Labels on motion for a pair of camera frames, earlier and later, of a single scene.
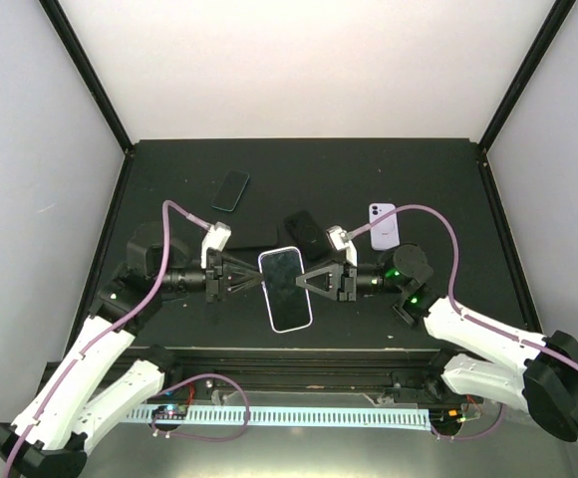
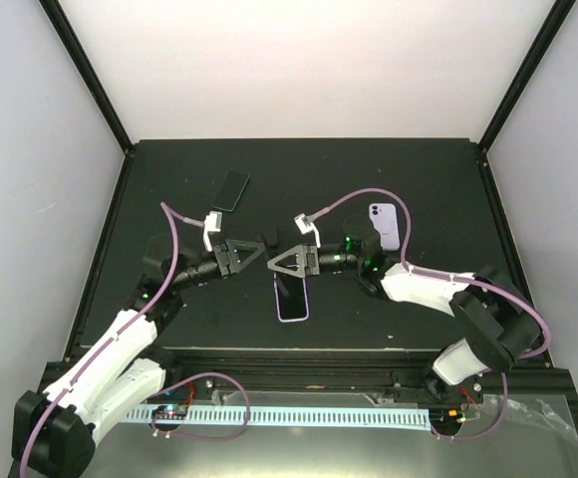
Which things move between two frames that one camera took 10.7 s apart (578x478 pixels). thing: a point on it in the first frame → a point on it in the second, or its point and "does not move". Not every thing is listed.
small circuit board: (170, 411) does not move
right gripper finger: (333, 285) → (299, 273)
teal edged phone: (230, 190) does not move
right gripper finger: (335, 276) → (300, 252)
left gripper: (220, 263) → (225, 250)
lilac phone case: (259, 271) → (291, 298)
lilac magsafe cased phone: (385, 235) does not move
